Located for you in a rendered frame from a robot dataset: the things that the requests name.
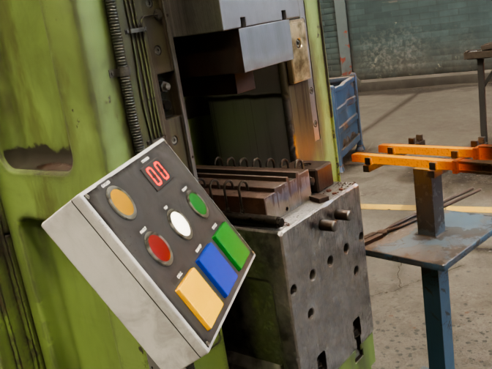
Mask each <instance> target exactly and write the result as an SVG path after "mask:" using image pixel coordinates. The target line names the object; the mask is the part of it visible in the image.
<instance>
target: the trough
mask: <svg viewBox="0 0 492 369"><path fill-rule="evenodd" d="M196 170H197V173H211V174H241V175H257V176H287V177H288V180H289V181H292V180H294V179H296V173H287V172H269V171H235V170H217V169H200V168H197V169H196Z"/></svg>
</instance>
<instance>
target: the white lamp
mask: <svg viewBox="0 0 492 369"><path fill-rule="evenodd" d="M171 220H172V223H173V225H174V226H175V228H176V229H177V230H178V231H179V232H180V233H181V234H183V235H185V236H188V235H190V227H189V225H188V223H187V221H186V220H185V219H184V218H183V216H181V215H180V214H179V213H177V212H172V213H171Z"/></svg>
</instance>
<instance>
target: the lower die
mask: <svg viewBox="0 0 492 369"><path fill-rule="evenodd" d="M195 166H196V168H200V169H217V170H235V171H269V172H287V173H296V179H294V180H292V181H289V180H288V177H287V176H257V175H241V174H211V173H197V175H198V179H199V178H202V179H204V180H205V182H206V187H204V183H203V182H202V181H199V182H198V183H199V184H200V185H201V186H202V188H203V189H204V190H205V191H206V193H207V194H208V195H209V197H210V194H209V183H210V181H211V180H212V179H217V180H218V182H219V183H220V189H218V188H217V183H216V182H213V183H212V186H211V188H212V196H213V201H214V203H215V204H216V205H217V207H218V208H219V209H220V211H225V210H226V203H225V199H224V194H223V184H224V182H225V181H226V180H228V179H230V180H231V181H232V182H233V183H234V189H231V183H230V182H228V183H227V184H226V186H225V191H226V195H227V200H228V207H229V209H230V211H231V212H240V209H241V208H240V203H239V195H238V190H237V188H238V184H239V183H240V182H241V181H242V180H245V181H246V182H247V183H248V187H249V190H248V191H246V186H245V183H242V184H241V187H240V191H241V196H242V205H243V209H244V211H245V213H249V214H255V215H271V216H279V217H282V216H283V215H285V214H286V213H288V212H290V211H291V210H292V209H295V208H296V207H298V206H299V205H301V204H303V203H304V202H306V201H308V200H309V199H310V198H309V196H310V195H311V189H310V177H309V172H308V169H295V168H257V167H236V166H217V165H195ZM286 207H288V211H286Z"/></svg>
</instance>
